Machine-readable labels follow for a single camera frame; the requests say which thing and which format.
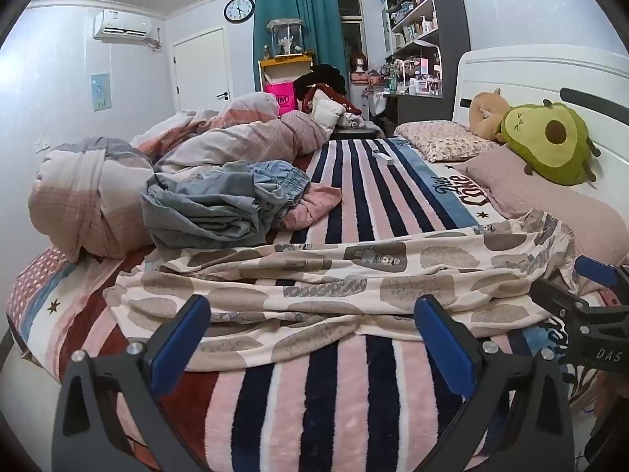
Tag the dark low bench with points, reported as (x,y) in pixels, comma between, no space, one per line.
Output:
(356,132)

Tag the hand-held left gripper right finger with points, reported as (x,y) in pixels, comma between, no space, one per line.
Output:
(442,339)

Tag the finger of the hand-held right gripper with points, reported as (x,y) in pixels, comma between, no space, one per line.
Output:
(560,301)
(594,270)

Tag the glass display tank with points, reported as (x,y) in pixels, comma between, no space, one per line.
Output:
(287,37)

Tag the teal curtain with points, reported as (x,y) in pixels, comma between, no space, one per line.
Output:
(324,24)

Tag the white air conditioner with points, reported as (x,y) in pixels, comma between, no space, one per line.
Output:
(123,24)

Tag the window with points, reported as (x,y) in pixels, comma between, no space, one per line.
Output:
(351,14)

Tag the yellow shelf stand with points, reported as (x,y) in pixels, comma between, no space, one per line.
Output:
(285,61)

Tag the round wall clock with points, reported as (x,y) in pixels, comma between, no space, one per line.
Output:
(239,10)

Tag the white cushion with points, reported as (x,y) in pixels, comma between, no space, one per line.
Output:
(327,113)

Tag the dark clothes pile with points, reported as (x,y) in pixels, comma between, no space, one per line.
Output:
(324,78)

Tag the floral pillow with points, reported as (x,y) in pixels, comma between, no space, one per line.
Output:
(442,138)

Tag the wall switch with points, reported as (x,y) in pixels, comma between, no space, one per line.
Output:
(42,145)

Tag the white bed headboard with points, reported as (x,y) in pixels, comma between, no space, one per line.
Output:
(530,71)

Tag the white door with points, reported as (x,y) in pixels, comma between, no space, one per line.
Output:
(201,71)

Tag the wig on mannequin head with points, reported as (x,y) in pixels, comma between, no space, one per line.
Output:
(359,63)

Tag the light denim shorts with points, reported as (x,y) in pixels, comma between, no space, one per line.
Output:
(275,177)

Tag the pink plaid duvet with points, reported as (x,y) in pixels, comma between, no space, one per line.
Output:
(231,142)

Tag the pink garment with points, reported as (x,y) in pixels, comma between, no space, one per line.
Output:
(314,204)

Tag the plain pink pillow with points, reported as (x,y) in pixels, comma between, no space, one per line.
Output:
(540,196)

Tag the pink shopping bag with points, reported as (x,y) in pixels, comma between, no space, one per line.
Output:
(281,98)

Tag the green avocado plush toy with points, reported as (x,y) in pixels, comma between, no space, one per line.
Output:
(535,150)

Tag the striped bed blanket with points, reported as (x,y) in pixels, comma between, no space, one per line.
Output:
(383,196)

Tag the brown plush toy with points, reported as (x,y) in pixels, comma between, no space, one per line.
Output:
(484,113)

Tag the dark cluttered bookshelf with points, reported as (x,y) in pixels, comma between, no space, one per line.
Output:
(447,24)

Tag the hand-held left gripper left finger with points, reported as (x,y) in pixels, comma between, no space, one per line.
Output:
(179,335)

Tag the small wall poster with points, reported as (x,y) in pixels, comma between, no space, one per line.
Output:
(101,92)

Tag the grey-blue garment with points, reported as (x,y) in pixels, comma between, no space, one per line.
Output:
(196,211)

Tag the small white box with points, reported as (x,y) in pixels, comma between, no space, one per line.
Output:
(383,156)

